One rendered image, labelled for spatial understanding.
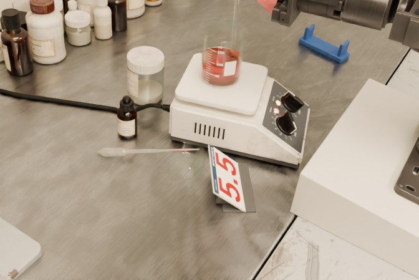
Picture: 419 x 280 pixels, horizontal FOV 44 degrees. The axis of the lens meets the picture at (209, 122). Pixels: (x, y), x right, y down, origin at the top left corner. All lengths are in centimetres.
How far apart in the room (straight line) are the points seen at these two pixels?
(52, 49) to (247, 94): 37
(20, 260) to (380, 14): 50
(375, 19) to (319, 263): 30
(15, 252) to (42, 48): 41
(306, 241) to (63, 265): 30
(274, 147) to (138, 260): 25
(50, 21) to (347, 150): 53
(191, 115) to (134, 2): 40
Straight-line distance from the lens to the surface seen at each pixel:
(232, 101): 73
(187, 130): 76
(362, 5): 65
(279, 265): 66
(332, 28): 115
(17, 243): 67
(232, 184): 71
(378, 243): 69
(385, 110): 81
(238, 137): 75
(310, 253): 68
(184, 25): 108
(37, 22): 93
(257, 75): 79
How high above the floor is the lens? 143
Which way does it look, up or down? 40 degrees down
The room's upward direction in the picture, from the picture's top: 6 degrees clockwise
